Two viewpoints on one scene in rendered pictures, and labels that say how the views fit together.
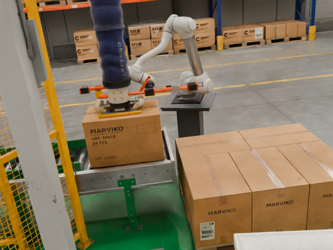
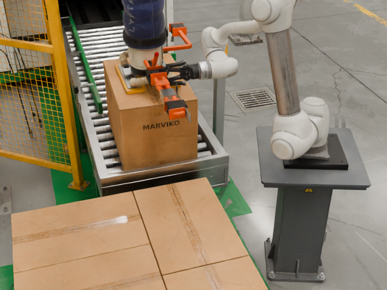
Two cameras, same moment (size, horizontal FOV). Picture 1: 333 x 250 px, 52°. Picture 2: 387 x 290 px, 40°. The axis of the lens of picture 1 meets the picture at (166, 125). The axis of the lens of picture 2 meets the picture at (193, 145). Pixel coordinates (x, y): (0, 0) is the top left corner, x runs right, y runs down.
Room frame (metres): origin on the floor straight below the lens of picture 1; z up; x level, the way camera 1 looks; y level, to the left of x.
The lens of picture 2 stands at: (2.30, -2.25, 2.25)
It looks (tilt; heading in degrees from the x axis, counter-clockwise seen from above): 34 degrees down; 76
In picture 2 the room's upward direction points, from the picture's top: straight up
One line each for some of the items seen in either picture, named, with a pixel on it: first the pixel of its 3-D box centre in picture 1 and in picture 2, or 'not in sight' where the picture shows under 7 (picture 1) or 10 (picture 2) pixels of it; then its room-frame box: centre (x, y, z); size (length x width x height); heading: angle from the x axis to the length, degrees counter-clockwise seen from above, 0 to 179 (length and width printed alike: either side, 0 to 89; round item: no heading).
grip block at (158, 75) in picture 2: (149, 91); (156, 75); (2.68, 0.11, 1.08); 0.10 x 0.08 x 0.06; 3
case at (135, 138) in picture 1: (125, 132); (148, 110); (2.67, 0.35, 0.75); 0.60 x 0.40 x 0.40; 92
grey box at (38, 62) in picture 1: (21, 52); not in sight; (1.73, 0.68, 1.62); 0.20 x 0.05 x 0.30; 94
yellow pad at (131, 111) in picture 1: (120, 110); (129, 75); (2.57, 0.36, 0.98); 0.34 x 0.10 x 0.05; 93
